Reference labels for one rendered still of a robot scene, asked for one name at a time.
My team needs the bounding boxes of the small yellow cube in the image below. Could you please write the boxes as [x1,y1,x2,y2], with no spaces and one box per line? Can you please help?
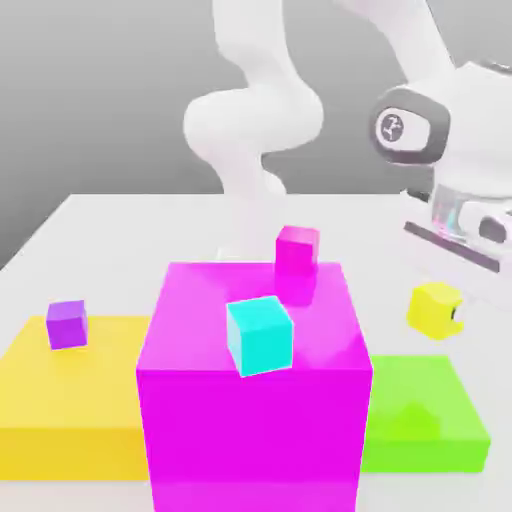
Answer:
[406,281,465,342]

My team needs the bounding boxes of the large green box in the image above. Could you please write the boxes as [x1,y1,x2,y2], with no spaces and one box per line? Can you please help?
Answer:
[359,354,492,474]

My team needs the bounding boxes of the small purple cube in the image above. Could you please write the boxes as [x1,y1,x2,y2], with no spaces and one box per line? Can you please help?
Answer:
[45,299,89,351]

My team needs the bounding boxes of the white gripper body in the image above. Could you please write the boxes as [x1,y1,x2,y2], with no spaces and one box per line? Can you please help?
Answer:
[402,220,512,318]

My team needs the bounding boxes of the small cyan cube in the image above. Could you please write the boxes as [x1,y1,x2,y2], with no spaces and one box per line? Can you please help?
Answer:
[225,294,295,378]

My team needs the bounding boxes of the small magenta cube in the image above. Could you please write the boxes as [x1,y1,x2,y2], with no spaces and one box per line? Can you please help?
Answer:
[274,224,321,277]

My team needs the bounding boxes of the large magenta box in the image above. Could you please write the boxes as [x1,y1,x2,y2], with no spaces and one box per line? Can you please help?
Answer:
[134,261,375,512]

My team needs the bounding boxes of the large yellow box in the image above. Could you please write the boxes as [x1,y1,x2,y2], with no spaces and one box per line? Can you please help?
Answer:
[0,315,153,482]

